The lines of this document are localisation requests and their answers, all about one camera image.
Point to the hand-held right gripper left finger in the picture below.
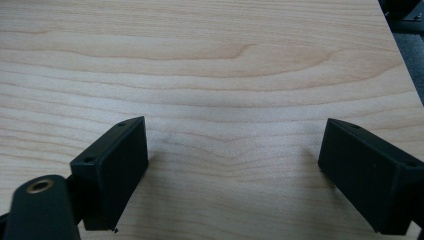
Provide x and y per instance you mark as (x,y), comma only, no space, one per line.
(110,173)

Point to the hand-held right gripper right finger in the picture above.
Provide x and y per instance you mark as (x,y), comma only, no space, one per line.
(370,176)

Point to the dark metal stand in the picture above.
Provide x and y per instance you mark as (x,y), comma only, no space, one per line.
(401,13)

